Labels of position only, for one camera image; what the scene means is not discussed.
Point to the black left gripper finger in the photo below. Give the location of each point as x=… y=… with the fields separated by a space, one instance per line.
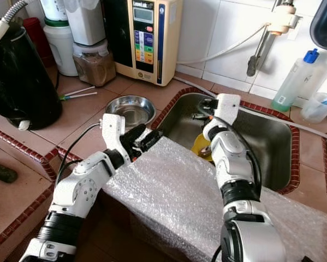
x=146 y=132
x=152 y=143

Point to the yellow plastic cup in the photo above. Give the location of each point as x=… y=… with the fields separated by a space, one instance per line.
x=200 y=144

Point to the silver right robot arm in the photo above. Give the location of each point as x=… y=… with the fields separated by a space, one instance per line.
x=237 y=164

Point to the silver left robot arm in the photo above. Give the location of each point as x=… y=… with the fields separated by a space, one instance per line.
x=87 y=188

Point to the shallow steel bowl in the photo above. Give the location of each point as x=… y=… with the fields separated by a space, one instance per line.
x=130 y=109

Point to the bubble wrap sheet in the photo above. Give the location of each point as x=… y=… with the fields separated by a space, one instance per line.
x=185 y=202

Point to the white green tipped stick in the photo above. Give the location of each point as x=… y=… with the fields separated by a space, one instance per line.
x=80 y=96
x=78 y=90

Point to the brown powder glass jar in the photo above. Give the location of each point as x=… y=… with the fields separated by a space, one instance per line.
x=92 y=65

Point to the cream water ionizer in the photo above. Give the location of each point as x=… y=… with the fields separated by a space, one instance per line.
x=147 y=38

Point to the blue cap clear bottle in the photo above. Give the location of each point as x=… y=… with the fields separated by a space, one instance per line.
x=294 y=82

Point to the clear measuring cup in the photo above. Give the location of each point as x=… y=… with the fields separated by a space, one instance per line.
x=319 y=106

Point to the cream tap fitting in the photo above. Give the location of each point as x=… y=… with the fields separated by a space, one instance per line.
x=283 y=19

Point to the black electric kettle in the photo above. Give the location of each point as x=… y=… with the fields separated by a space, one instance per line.
x=21 y=82

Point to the clear plastic container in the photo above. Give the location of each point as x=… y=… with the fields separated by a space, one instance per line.
x=84 y=22

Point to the dark green cucumber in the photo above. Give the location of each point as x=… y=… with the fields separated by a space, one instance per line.
x=2 y=172

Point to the red plastic container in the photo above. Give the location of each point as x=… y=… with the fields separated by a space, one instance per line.
x=40 y=38

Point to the dark blue basin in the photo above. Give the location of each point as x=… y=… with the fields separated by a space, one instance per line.
x=326 y=19

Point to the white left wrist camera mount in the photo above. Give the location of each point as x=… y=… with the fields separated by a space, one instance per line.
x=113 y=131

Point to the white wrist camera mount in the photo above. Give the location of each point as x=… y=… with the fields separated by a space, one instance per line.
x=226 y=106
x=113 y=131

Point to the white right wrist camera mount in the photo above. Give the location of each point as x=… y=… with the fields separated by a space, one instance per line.
x=226 y=106

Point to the metal wall tap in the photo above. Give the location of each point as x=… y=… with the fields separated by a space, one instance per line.
x=261 y=43

